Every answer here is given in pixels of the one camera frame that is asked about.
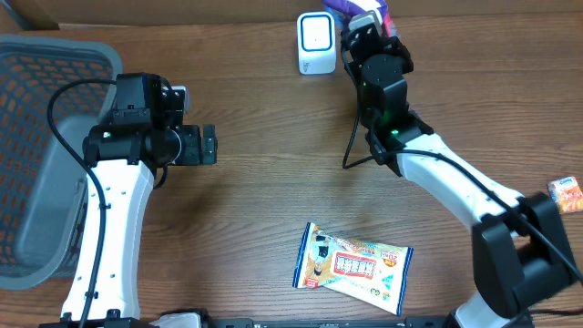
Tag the yellow snack bag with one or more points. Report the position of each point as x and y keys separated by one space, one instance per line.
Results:
x=372 y=272

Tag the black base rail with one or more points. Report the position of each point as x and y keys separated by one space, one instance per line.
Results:
x=201 y=318

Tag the grey plastic shopping basket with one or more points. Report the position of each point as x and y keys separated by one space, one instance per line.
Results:
x=43 y=190

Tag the white barcode scanner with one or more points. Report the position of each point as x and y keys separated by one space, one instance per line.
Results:
x=316 y=43

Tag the small orange tissue pack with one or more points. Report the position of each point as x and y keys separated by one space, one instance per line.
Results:
x=567 y=194

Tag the red purple pad package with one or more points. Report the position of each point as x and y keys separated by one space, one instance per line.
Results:
x=344 y=10

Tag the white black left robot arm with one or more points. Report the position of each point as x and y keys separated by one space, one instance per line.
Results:
x=142 y=133

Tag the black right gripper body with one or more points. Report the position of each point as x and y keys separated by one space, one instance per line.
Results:
x=402 y=58

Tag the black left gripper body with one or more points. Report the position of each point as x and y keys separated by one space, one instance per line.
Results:
x=189 y=151

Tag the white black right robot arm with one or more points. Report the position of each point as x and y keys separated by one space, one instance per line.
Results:
x=520 y=250

